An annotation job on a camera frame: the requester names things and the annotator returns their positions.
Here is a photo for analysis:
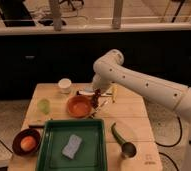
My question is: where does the dark purple grape bunch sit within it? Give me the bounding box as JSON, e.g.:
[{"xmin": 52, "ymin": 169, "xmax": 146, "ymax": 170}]
[{"xmin": 92, "ymin": 89, "xmax": 101, "ymax": 108}]

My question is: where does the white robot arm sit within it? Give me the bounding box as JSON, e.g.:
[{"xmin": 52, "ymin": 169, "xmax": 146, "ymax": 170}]
[{"xmin": 92, "ymin": 49, "xmax": 191, "ymax": 171}]

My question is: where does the red bowl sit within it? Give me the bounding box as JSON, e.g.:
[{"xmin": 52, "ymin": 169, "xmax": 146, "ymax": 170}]
[{"xmin": 66, "ymin": 95, "xmax": 92, "ymax": 118}]

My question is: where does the dark brown bowl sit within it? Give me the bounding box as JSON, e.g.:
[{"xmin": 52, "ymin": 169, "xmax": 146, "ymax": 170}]
[{"xmin": 12, "ymin": 129, "xmax": 41, "ymax": 156}]

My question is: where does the yellow corn cob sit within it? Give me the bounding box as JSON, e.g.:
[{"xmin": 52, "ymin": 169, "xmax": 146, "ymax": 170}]
[{"xmin": 112, "ymin": 84, "xmax": 117, "ymax": 103}]

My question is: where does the metal spoon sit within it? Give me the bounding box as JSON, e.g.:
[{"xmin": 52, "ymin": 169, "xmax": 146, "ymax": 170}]
[{"xmin": 88, "ymin": 100, "xmax": 108, "ymax": 118}]

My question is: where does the white cup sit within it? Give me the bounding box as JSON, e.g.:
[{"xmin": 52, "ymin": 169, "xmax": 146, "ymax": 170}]
[{"xmin": 58, "ymin": 78, "xmax": 72, "ymax": 94}]

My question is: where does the green plastic cup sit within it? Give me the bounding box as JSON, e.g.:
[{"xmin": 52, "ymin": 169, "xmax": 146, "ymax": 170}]
[{"xmin": 37, "ymin": 99, "xmax": 50, "ymax": 115}]

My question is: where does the blue grey sponge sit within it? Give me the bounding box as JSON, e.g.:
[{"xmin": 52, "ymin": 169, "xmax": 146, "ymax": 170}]
[{"xmin": 62, "ymin": 134, "xmax": 82, "ymax": 159}]

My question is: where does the green plastic tray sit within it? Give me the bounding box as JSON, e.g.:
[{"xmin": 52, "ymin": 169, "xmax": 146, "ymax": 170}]
[{"xmin": 35, "ymin": 119, "xmax": 107, "ymax": 171}]

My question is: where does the black marker pen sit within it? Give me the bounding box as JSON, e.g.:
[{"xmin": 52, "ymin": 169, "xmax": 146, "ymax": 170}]
[{"xmin": 29, "ymin": 125, "xmax": 44, "ymax": 129}]

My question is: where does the orange fruit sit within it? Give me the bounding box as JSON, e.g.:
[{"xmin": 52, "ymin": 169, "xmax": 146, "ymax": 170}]
[{"xmin": 20, "ymin": 136, "xmax": 36, "ymax": 151}]

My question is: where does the white handled knife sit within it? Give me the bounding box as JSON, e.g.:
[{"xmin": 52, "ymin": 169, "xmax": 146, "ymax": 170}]
[{"xmin": 77, "ymin": 90, "xmax": 112, "ymax": 97}]

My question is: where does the green handled metal scoop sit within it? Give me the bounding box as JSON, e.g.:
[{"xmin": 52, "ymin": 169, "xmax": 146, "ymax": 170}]
[{"xmin": 111, "ymin": 123, "xmax": 137, "ymax": 158}]

